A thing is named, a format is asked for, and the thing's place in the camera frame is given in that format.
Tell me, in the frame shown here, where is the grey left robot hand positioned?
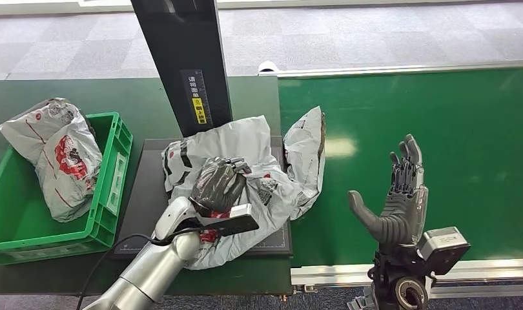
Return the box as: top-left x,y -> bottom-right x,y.
189,156 -> 253,219

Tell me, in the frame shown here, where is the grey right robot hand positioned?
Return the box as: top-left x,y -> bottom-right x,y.
347,134 -> 429,247

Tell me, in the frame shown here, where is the grey package with red print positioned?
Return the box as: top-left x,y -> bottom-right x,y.
161,114 -> 303,271

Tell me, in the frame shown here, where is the black inbound machine platform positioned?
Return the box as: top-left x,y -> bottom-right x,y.
114,136 -> 294,260

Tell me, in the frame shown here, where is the small grey plastic package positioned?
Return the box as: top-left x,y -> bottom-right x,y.
283,106 -> 327,221

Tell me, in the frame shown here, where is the green conveyor belt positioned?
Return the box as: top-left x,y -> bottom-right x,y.
278,67 -> 523,268

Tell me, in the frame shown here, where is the black inbound machine column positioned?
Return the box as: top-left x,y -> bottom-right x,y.
130,0 -> 234,139

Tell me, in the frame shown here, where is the grey package with red logo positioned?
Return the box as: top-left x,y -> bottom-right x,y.
0,97 -> 104,223

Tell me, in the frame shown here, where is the dark green table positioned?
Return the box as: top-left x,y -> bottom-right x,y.
0,76 -> 293,296

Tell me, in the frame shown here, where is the green plastic crate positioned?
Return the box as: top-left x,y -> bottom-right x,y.
0,112 -> 134,266

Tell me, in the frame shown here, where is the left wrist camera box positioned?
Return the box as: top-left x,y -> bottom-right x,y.
189,203 -> 261,240

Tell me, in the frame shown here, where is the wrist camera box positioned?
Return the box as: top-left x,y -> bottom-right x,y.
189,203 -> 261,240
417,227 -> 472,277

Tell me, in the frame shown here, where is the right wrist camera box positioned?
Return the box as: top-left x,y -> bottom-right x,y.
417,227 -> 472,277

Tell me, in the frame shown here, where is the aluminium conveyor side rail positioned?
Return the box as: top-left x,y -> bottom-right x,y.
258,59 -> 523,79
290,258 -> 523,300

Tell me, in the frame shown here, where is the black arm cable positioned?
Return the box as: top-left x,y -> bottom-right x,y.
75,225 -> 203,310

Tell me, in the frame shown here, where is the white wall ledge panel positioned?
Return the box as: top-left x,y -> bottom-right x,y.
0,0 -> 523,17

